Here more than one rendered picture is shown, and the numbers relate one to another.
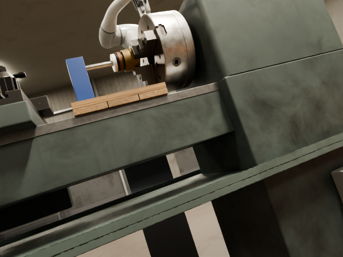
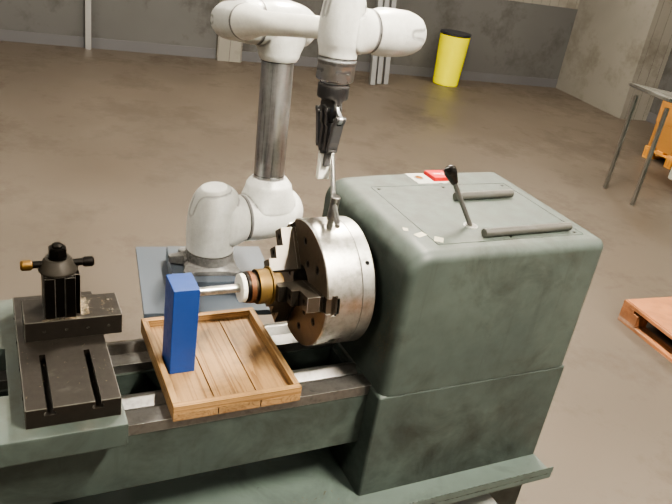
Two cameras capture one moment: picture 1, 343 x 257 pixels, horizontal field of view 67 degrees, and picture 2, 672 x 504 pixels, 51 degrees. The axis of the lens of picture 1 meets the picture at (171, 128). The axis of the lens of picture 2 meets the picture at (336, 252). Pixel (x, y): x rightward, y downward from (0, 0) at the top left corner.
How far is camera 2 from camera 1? 136 cm
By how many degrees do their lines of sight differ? 34
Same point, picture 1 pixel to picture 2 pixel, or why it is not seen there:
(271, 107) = (415, 435)
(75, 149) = (159, 452)
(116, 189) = (63, 20)
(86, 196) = not seen: outside the picture
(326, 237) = not seen: outside the picture
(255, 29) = (458, 339)
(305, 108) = (455, 437)
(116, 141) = (210, 446)
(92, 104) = (199, 410)
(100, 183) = not seen: outside the picture
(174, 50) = (336, 333)
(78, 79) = (183, 322)
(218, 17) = (418, 321)
